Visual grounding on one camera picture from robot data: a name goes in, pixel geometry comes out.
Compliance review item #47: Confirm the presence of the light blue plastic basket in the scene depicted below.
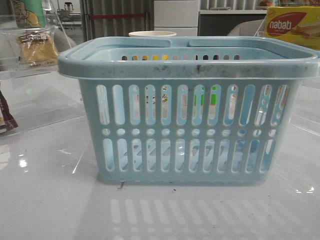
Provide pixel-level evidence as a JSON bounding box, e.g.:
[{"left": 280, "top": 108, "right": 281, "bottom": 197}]
[{"left": 57, "top": 36, "right": 320, "bottom": 184}]

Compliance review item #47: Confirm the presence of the packaged bread slice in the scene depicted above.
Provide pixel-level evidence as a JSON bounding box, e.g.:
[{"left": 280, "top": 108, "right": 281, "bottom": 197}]
[{"left": 18, "top": 31, "right": 58, "bottom": 68}]

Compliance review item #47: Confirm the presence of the dark red snack packet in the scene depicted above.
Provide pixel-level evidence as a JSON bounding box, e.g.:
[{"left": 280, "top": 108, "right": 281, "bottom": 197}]
[{"left": 0, "top": 92, "right": 18, "bottom": 134}]

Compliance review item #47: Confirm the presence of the white drawer cabinet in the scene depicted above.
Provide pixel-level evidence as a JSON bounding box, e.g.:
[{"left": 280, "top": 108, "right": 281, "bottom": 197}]
[{"left": 153, "top": 0, "right": 200, "bottom": 37}]

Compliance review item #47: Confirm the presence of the grey armchair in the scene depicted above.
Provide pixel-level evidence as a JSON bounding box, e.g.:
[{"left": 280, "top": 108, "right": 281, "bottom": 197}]
[{"left": 227, "top": 19, "right": 265, "bottom": 37}]

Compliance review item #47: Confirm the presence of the clear acrylic display shelf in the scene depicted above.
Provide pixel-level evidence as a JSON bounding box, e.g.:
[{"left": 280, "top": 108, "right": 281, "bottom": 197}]
[{"left": 0, "top": 0, "right": 85, "bottom": 138}]

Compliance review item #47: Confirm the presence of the green cartoon drink can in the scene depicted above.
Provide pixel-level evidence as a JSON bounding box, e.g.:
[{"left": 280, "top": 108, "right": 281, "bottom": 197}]
[{"left": 11, "top": 0, "right": 46, "bottom": 29}]

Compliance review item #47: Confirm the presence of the yellow nabati wafer box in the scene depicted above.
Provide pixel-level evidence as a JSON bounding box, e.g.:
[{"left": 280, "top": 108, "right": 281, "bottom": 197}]
[{"left": 263, "top": 6, "right": 320, "bottom": 50}]

